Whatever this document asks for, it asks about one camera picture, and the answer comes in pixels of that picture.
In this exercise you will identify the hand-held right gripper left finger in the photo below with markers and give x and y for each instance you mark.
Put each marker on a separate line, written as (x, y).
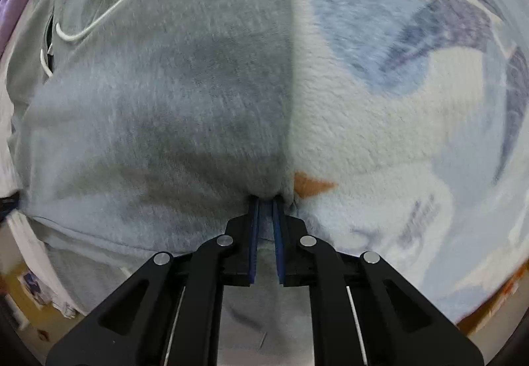
(253, 242)

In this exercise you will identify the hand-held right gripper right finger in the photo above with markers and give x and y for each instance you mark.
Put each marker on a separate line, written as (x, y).
(277, 242)

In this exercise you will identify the grey zip hoodie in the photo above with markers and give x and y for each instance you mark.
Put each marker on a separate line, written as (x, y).
(165, 101)

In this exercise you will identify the bed with floral sheet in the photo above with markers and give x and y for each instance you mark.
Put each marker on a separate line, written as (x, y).
(392, 142)

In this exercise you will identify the purple floral quilt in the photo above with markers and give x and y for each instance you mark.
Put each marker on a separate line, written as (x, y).
(10, 10)

